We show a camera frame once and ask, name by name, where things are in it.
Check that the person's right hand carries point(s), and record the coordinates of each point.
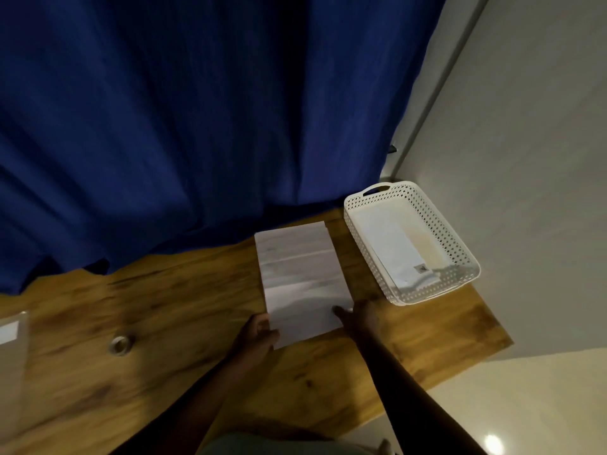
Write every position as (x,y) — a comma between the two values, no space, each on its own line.
(363,319)

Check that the person's left hand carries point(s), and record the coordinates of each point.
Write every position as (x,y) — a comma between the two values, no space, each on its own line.
(256,332)

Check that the person's right thumb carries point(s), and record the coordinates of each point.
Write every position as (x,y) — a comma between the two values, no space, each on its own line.
(342,313)

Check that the person's left thumb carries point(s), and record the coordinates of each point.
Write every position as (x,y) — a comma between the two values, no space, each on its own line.
(261,321)

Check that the white paper sheet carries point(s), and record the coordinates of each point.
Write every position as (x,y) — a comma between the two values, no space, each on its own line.
(301,284)

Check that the person's right forearm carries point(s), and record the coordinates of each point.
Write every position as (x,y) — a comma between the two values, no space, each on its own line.
(408,398)

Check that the person's left forearm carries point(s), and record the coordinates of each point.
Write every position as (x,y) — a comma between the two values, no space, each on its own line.
(189,402)

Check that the white envelope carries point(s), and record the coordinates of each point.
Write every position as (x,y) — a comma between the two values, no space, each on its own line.
(403,253)

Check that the white perforated plastic basket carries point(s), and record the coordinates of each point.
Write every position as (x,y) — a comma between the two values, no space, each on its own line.
(412,241)

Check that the clear tape roll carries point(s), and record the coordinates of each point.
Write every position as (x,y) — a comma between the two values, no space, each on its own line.
(121,344)

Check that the blue curtain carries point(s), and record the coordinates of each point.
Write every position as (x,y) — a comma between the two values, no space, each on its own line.
(199,123)

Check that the translucent plastic box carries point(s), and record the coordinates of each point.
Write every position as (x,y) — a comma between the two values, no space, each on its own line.
(12,369)

